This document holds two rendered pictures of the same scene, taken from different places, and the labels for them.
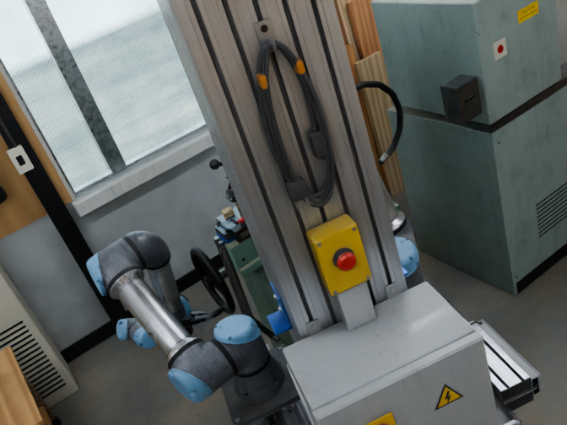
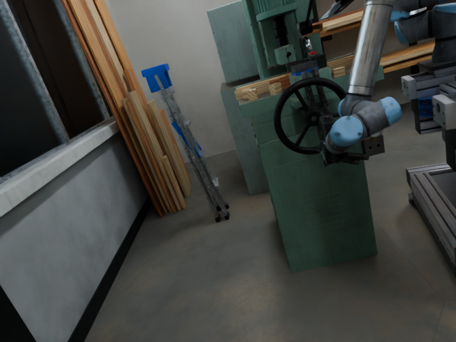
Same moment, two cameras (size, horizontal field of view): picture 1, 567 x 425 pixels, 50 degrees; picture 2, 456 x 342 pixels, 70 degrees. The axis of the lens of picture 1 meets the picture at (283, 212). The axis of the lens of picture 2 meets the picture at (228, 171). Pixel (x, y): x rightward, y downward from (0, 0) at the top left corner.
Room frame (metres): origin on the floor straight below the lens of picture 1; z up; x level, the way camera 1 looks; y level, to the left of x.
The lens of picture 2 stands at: (1.66, 1.55, 1.12)
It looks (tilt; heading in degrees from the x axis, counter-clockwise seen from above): 19 degrees down; 299
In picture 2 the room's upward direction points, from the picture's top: 17 degrees counter-clockwise
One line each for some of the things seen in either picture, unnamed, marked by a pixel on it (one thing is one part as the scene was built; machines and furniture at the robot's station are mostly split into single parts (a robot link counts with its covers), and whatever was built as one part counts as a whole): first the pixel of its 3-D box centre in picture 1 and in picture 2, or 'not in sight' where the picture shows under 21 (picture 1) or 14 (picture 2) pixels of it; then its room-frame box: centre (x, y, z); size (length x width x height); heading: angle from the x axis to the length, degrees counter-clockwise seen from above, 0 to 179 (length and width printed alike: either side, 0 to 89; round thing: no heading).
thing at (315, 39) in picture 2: not in sight; (311, 48); (1.96, -0.21, 1.02); 0.09 x 0.07 x 0.12; 22
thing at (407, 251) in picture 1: (399, 266); (447, 19); (1.38, -0.26, 0.98); 0.13 x 0.12 x 0.14; 166
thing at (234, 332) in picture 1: (239, 342); not in sight; (1.30, 0.24, 0.98); 0.13 x 0.12 x 0.14; 119
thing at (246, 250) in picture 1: (241, 243); (310, 82); (1.92, 0.19, 0.91); 0.15 x 0.14 x 0.09; 22
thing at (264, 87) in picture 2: not in sight; (306, 75); (1.97, 0.00, 0.92); 0.67 x 0.02 x 0.04; 22
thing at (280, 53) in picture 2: not in sight; (285, 56); (2.04, 0.01, 1.03); 0.14 x 0.07 x 0.09; 112
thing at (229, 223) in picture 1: (234, 228); (308, 64); (1.91, 0.19, 0.99); 0.13 x 0.11 x 0.06; 22
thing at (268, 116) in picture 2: not in sight; (297, 103); (2.01, 0.08, 0.82); 0.40 x 0.21 x 0.04; 22
